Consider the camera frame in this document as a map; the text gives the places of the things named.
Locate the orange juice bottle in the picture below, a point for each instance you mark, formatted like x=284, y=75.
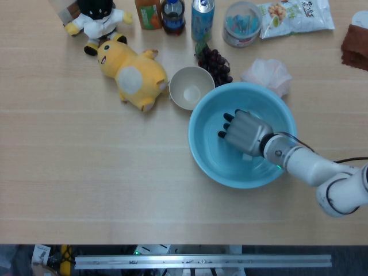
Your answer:
x=148, y=14

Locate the folded brown cloth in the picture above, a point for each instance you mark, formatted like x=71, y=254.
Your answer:
x=356, y=49

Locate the beige bowl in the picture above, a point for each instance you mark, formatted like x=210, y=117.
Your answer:
x=184, y=83

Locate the light blue plastic basin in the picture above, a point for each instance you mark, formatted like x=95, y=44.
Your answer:
x=212, y=161

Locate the aluminium rail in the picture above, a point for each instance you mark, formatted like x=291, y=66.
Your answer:
x=201, y=261

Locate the purple grape bunch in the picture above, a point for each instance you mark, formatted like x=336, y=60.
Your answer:
x=215, y=64

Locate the yellow pole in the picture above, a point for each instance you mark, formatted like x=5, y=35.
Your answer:
x=65, y=258

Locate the black plush doll white coat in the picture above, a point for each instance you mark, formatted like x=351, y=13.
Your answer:
x=97, y=24

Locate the pink mesh bath loofah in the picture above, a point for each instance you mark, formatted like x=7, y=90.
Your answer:
x=267, y=74

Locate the small brown white box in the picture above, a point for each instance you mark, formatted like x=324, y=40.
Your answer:
x=69, y=13

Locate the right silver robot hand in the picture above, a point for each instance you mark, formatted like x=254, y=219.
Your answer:
x=247, y=132

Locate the yellow plush toy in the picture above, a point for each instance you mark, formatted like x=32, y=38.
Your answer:
x=135, y=77

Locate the white green snack bag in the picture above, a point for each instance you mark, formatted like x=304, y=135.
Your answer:
x=299, y=17

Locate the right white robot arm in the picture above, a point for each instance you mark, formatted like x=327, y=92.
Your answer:
x=304, y=164

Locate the white round disc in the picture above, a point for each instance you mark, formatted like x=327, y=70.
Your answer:
x=360, y=18

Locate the cola bottle blue label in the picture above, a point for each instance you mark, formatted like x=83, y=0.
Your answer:
x=173, y=17

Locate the white paper card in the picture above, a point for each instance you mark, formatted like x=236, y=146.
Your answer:
x=40, y=254

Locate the clear jar of blue clips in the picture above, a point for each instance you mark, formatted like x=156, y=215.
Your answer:
x=241, y=26

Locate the tall blue drink can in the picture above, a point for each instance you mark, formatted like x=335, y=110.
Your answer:
x=202, y=23

